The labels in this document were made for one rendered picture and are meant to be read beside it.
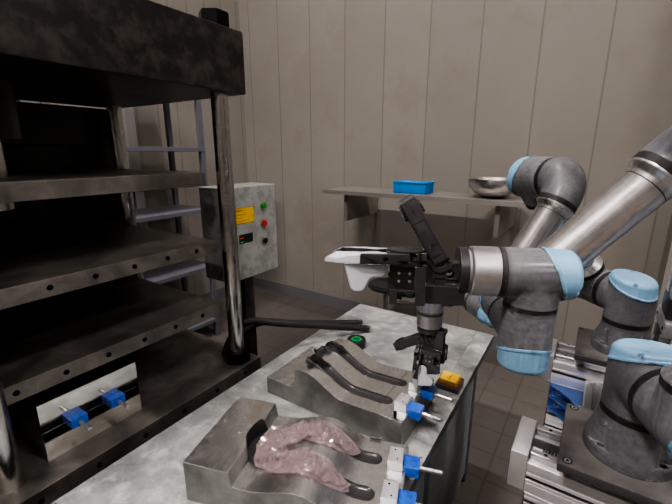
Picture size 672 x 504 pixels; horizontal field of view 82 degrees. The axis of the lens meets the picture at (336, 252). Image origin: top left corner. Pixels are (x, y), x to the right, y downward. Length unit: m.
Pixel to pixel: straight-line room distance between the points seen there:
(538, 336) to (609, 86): 2.70
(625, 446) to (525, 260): 0.46
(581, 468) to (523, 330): 0.38
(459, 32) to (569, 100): 0.95
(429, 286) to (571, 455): 0.50
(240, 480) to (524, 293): 0.76
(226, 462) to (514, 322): 0.73
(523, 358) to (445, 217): 2.81
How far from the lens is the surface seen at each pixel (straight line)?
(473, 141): 3.32
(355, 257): 0.56
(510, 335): 0.65
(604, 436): 0.97
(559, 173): 1.13
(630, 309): 1.36
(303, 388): 1.32
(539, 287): 0.61
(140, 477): 1.25
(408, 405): 1.21
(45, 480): 1.39
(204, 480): 1.08
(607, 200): 0.78
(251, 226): 1.73
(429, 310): 1.14
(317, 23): 4.16
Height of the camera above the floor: 1.61
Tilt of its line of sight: 14 degrees down
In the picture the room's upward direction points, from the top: straight up
